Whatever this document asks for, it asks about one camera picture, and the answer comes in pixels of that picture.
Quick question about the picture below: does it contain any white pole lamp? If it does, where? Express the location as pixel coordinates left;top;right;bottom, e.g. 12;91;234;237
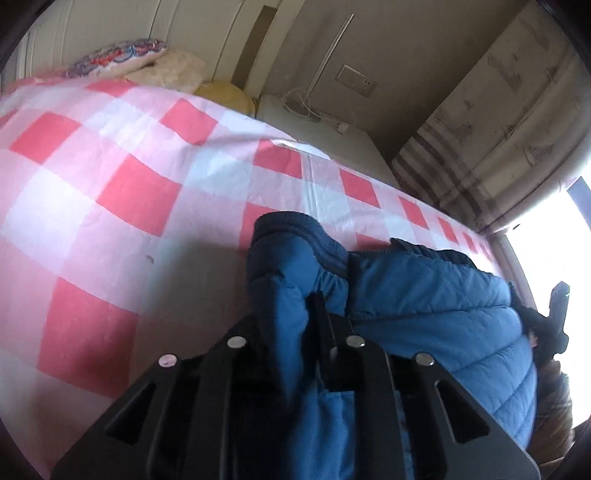
283;14;355;121

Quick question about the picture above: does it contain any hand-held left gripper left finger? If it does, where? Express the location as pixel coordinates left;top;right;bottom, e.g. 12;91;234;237
51;316;319;480

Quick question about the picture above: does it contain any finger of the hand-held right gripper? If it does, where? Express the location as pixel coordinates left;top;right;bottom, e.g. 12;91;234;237
517;302;555;344

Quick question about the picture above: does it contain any wall socket plate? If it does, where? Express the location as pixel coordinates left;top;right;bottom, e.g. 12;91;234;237
335;65;378;97

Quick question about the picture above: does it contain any printed curtain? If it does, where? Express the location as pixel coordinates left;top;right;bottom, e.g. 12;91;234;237
392;0;591;234

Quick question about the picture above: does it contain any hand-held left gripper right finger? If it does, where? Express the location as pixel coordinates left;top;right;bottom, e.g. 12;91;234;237
307;291;541;480

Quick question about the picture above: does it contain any yellow pillow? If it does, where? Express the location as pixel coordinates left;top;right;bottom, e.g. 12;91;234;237
194;82;256;116

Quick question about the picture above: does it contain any window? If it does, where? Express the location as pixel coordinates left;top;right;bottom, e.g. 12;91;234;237
503;175;591;435

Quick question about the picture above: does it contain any patterned round cushion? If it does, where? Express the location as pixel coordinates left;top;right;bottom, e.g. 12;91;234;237
67;39;168;80

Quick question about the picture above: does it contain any white wooden headboard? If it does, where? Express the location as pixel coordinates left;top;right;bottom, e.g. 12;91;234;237
14;0;305;100

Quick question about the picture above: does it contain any pink white checked quilt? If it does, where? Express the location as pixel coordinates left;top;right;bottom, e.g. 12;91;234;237
0;76;509;480

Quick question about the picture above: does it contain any blue quilted jacket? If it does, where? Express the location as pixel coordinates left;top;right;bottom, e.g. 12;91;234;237
247;211;539;480

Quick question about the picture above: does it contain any person's brown clothing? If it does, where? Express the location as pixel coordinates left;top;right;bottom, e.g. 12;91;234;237
536;360;575;467

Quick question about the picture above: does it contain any white charger cable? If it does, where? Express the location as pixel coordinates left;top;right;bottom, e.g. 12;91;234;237
318;111;354;136

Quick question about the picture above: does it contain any white nightstand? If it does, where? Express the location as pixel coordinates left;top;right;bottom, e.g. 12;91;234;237
255;95;393;178

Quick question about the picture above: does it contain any cream fluffy pillow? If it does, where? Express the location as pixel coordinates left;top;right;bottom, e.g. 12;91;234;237
124;50;208;93

